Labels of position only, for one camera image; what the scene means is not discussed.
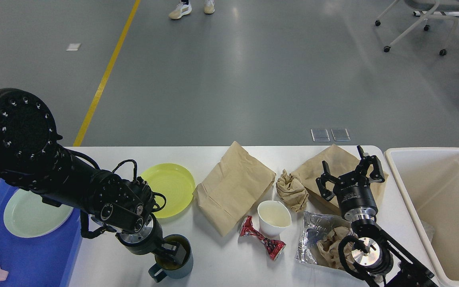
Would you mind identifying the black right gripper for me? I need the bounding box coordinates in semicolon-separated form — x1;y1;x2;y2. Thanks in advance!
316;145;385;222

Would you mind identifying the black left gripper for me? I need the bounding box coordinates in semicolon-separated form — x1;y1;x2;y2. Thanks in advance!
116;215;187;265

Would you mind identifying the dark teal mug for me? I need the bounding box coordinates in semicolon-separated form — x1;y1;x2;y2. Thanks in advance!
148;234;194;282

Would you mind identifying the yellow plastic plate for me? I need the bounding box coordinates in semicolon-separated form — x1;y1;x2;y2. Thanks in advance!
140;163;195;218

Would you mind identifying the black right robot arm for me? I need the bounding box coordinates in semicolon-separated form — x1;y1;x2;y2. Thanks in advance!
316;146;435;287

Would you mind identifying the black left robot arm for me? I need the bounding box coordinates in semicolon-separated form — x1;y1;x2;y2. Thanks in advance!
0;88;189;265

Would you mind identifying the crumpled brown paper ball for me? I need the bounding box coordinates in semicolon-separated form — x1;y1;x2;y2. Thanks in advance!
276;169;308;212

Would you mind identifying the crumpled brown paper on foil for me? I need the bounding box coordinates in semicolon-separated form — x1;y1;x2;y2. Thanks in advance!
317;226;354;270

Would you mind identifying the white paper cup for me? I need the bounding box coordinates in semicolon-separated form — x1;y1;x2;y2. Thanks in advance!
257;201;292;237

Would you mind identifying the large brown paper bag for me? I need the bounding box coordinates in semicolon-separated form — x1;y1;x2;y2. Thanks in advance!
194;141;276;236

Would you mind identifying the white plastic bin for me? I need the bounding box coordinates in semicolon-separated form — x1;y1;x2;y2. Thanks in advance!
384;147;459;287

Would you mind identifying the crushed red can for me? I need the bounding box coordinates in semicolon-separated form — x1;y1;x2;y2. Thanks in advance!
239;215;286;261

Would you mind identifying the blue plastic tray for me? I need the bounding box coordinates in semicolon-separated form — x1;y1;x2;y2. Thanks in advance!
0;180;82;287

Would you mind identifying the pale green plate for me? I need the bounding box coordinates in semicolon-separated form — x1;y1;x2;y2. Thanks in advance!
3;189;73;238

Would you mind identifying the white office chair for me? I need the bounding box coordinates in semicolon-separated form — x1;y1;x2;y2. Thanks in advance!
384;0;459;56

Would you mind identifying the person in black trousers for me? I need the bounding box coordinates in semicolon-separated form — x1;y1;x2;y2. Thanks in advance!
168;0;215;20

